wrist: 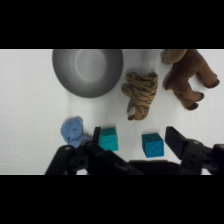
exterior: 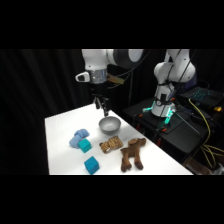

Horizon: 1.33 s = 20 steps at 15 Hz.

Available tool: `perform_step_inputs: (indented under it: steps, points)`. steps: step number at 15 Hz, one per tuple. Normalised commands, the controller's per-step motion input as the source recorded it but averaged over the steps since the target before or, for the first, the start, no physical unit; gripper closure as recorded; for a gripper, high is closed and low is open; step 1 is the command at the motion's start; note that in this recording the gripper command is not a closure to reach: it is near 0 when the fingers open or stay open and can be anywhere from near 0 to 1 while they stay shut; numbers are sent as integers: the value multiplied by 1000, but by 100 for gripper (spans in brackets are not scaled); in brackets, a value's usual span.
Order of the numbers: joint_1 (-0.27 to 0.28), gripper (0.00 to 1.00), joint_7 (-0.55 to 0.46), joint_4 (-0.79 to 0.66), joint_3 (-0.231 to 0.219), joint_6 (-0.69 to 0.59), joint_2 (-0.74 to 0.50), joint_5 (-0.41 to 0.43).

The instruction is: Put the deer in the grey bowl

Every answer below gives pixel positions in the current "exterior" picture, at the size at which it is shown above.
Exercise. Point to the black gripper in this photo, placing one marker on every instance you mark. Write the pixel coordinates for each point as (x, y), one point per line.
(99, 89)

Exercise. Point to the brown deer plush toy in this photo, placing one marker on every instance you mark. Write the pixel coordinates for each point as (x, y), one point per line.
(132, 154)

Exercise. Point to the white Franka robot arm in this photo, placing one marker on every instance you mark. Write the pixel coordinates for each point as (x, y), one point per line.
(96, 60)

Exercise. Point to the grey bowl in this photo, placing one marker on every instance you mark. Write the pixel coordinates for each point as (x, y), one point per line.
(109, 125)

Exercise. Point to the spotted tan plush toy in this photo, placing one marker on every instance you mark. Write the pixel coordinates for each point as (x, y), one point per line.
(111, 144)

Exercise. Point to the small teal cube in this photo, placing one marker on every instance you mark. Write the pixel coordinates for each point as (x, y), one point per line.
(85, 145)

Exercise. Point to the large teal cube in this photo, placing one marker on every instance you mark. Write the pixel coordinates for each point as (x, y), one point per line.
(91, 165)

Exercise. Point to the black robot stand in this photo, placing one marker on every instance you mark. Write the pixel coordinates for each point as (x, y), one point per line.
(180, 133)

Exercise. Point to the black laptop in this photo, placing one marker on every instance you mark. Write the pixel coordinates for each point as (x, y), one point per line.
(203, 95)

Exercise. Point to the small yellow object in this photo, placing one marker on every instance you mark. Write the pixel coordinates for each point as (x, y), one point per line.
(217, 108)

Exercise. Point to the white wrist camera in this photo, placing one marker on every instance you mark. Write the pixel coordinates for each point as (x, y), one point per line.
(82, 77)

